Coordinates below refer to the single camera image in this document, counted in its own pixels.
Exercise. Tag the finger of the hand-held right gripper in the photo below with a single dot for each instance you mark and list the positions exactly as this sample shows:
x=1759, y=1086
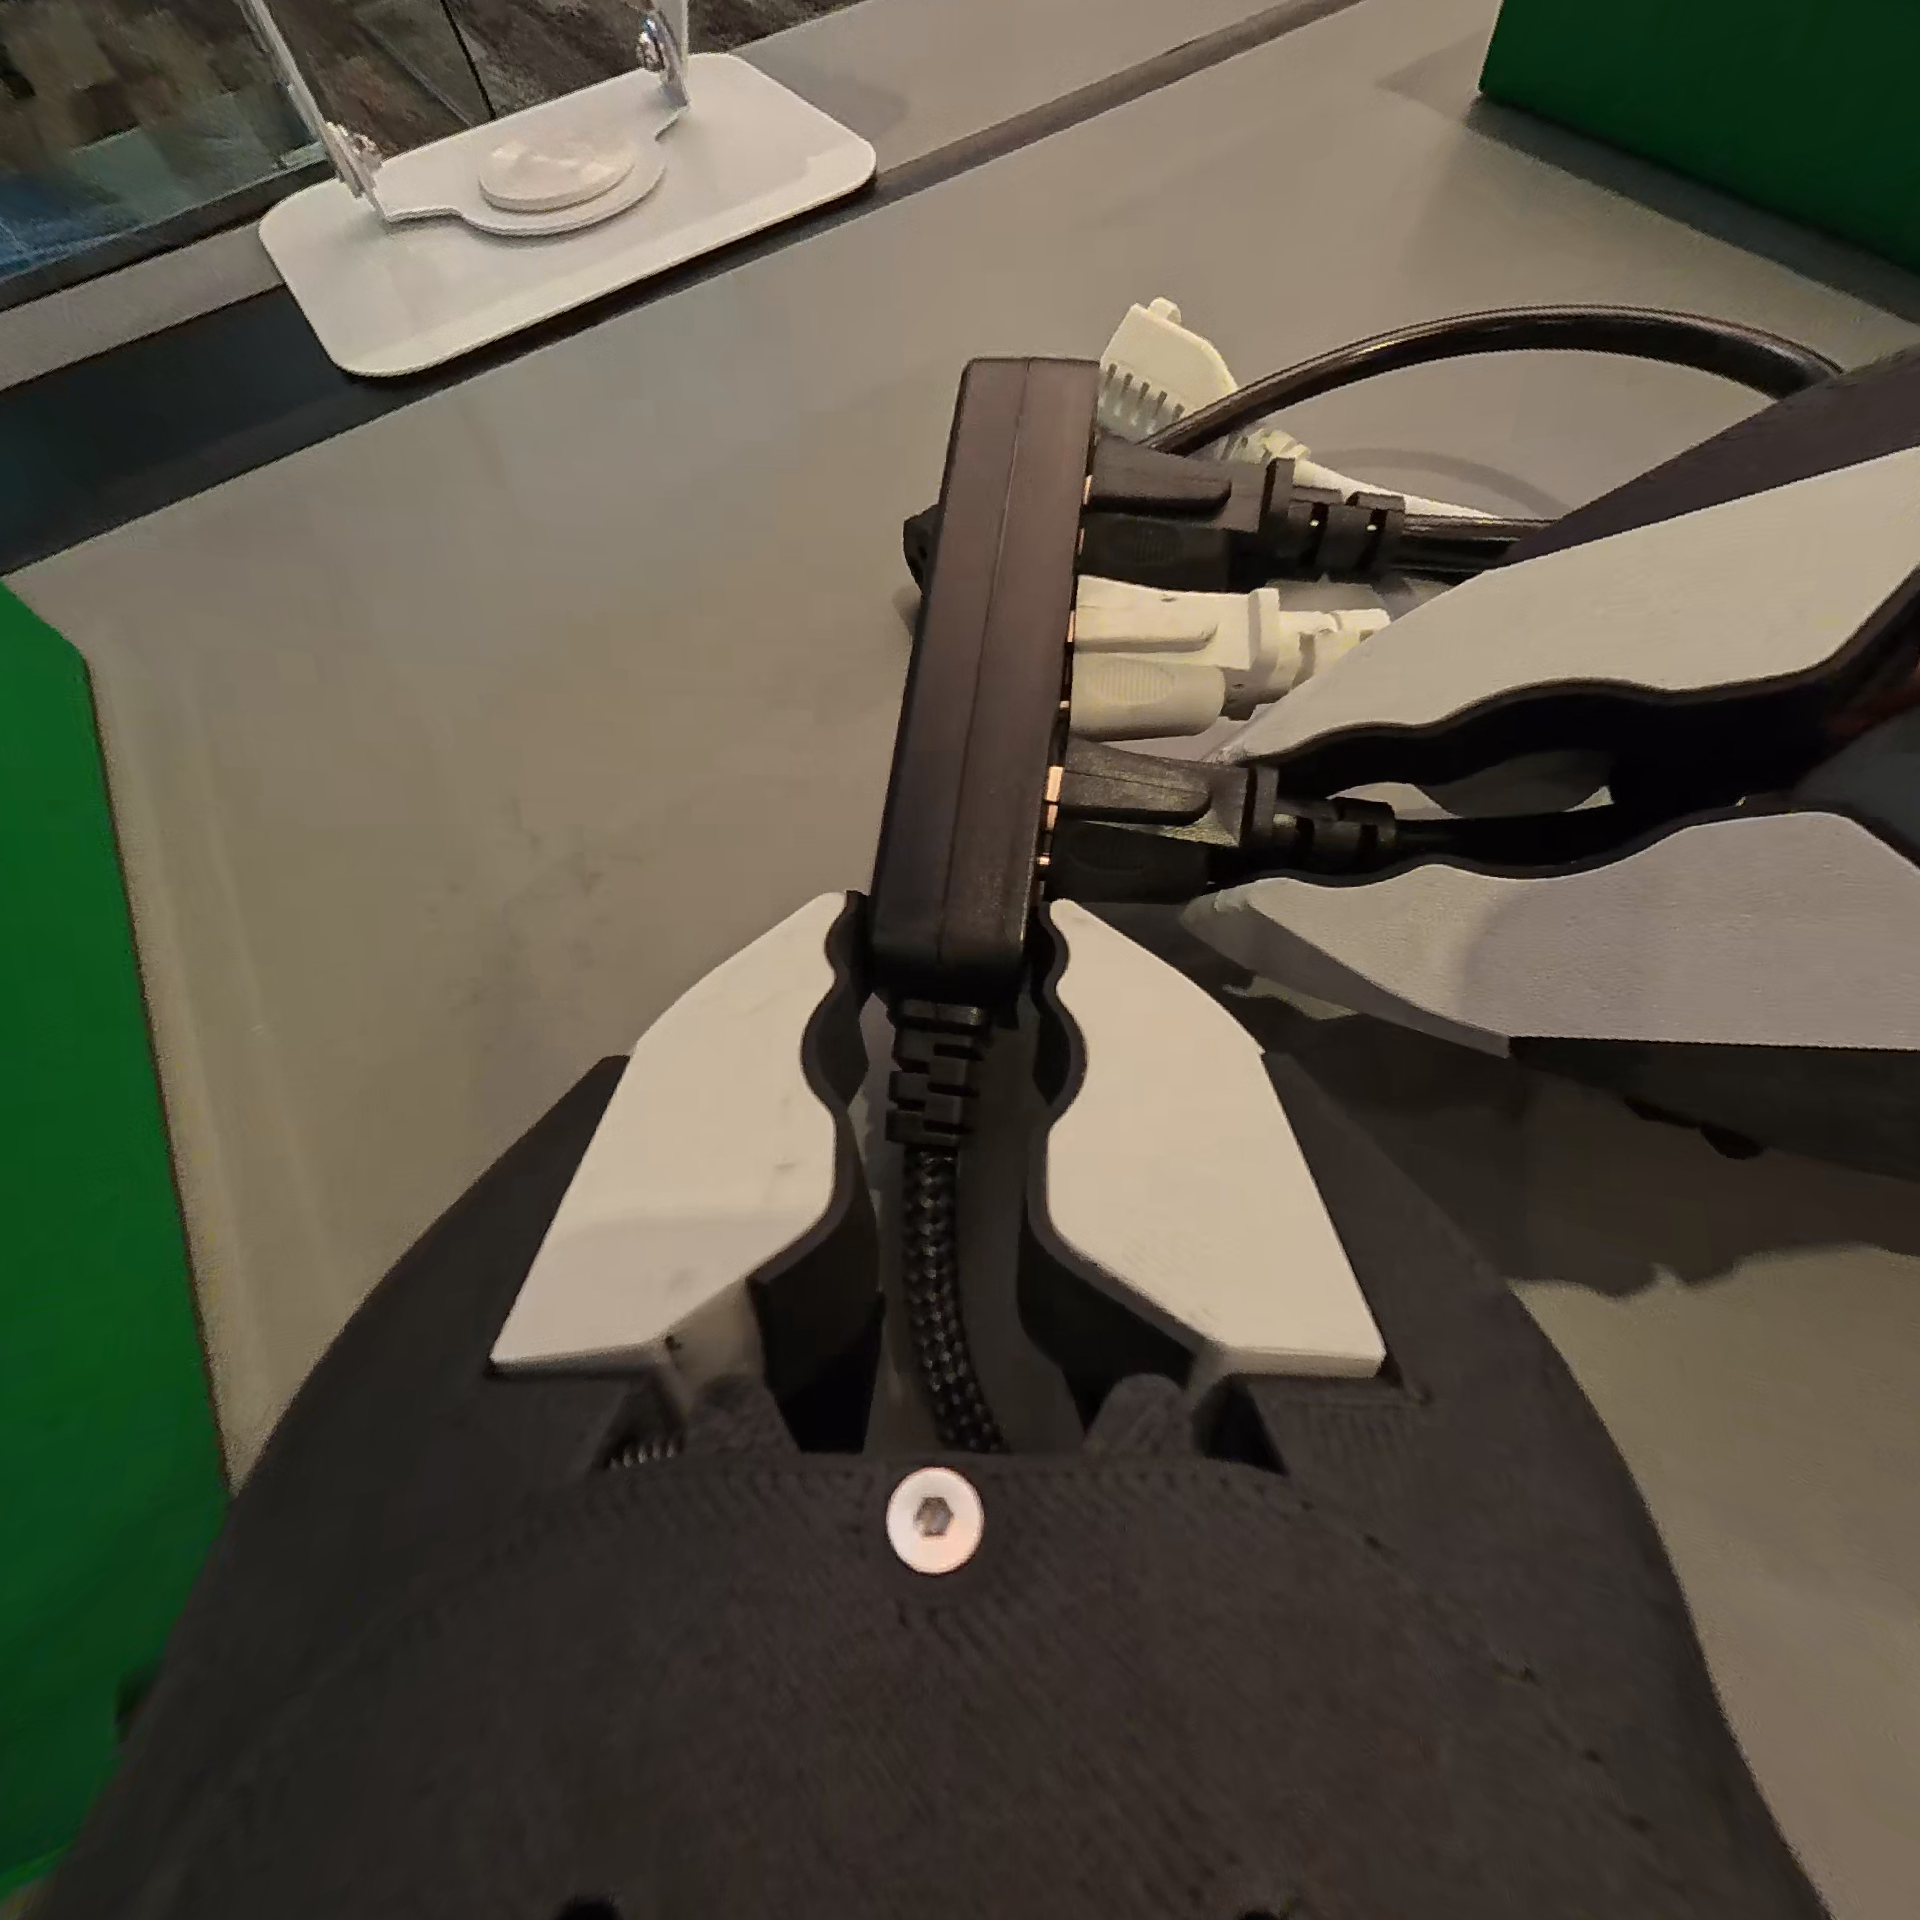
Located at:
x=1650, y=615
x=1650, y=944

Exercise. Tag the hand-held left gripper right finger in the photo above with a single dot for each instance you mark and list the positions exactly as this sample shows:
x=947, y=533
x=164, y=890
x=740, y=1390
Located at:
x=1201, y=1184

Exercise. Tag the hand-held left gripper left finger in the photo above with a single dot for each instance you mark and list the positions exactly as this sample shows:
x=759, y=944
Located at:
x=704, y=1154

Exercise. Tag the black power strip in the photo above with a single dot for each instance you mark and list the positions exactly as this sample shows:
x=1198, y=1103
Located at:
x=975, y=676

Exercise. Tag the round desk grommet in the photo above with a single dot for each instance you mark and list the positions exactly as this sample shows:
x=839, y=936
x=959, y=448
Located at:
x=1440, y=487

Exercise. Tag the green plastic bin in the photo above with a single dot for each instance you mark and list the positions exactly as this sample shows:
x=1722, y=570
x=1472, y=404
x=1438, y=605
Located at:
x=1724, y=119
x=90, y=1126

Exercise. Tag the white divider stand base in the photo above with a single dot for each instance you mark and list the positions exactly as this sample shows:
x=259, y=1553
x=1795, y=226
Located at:
x=721, y=165

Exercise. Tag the clear glass divider panel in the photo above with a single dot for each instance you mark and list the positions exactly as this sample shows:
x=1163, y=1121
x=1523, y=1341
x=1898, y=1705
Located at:
x=120, y=119

